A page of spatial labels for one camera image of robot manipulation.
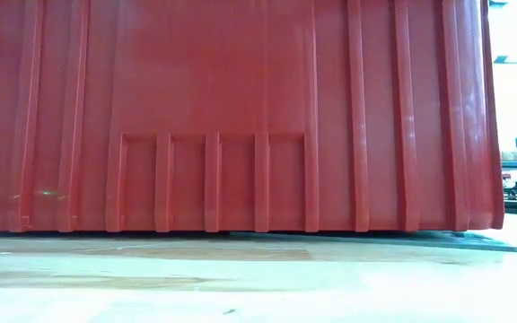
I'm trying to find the large red plastic bin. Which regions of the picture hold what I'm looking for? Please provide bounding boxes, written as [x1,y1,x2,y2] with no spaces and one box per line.
[0,0,505,235]

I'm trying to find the grey plastic divider panel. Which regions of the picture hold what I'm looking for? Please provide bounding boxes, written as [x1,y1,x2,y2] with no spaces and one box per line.
[229,230,517,254]

